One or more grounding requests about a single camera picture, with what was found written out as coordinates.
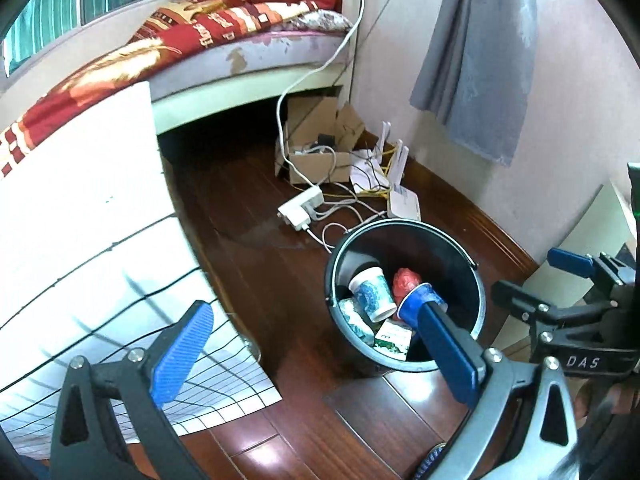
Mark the white board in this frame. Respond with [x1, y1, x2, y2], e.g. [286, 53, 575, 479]
[530, 182, 638, 311]

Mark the white router with antennas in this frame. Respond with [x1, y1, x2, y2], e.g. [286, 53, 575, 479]
[377, 121, 421, 221]

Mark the red plastic bag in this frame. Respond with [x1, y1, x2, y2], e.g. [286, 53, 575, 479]
[391, 267, 423, 306]

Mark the grey patterned curtain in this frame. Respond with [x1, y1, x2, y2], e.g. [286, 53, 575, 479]
[410, 0, 541, 167]

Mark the white cup with blue print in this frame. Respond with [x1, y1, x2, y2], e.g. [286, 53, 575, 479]
[348, 266, 397, 322]

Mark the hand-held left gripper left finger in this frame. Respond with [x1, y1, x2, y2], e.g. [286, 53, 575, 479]
[49, 300, 215, 480]

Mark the white cable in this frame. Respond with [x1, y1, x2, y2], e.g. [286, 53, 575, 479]
[276, 0, 367, 191]

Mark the bed with red blanket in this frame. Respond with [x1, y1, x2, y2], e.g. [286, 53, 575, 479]
[0, 0, 321, 181]

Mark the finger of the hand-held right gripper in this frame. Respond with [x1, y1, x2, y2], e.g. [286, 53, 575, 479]
[547, 247, 625, 287]
[491, 279, 602, 339]

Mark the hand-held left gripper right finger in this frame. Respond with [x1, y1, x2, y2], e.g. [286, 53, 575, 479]
[414, 302, 582, 480]

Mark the white grid tablecloth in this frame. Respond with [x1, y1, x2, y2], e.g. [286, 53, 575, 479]
[0, 80, 283, 446]

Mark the black plastic bucket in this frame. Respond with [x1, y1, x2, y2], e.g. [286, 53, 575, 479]
[324, 217, 487, 373]

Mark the white cup with green print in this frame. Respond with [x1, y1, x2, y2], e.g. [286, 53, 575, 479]
[337, 297, 376, 346]

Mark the floral pillow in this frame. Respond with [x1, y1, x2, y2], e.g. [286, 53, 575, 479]
[287, 10, 353, 36]

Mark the grey floral mattress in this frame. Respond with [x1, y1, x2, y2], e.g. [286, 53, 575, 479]
[147, 30, 351, 101]

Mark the white power strip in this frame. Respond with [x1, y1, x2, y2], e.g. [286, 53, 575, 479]
[277, 185, 325, 232]

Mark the cardboard box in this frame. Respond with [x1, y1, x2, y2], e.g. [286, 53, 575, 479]
[274, 95, 366, 186]

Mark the green and white box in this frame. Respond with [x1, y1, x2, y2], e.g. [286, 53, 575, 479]
[372, 319, 413, 361]

